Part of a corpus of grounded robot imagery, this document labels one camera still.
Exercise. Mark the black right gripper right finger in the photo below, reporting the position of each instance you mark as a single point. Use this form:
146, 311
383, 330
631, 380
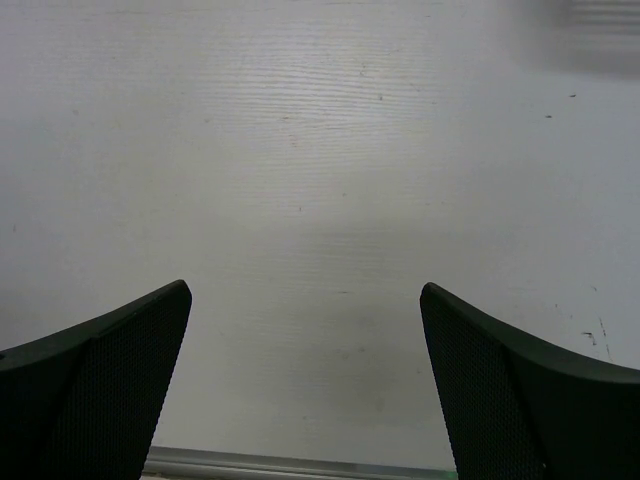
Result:
518, 407

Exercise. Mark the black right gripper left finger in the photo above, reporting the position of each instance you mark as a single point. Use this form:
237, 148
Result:
84, 403

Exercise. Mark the aluminium table edge rail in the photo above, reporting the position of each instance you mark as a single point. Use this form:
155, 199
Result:
175, 463

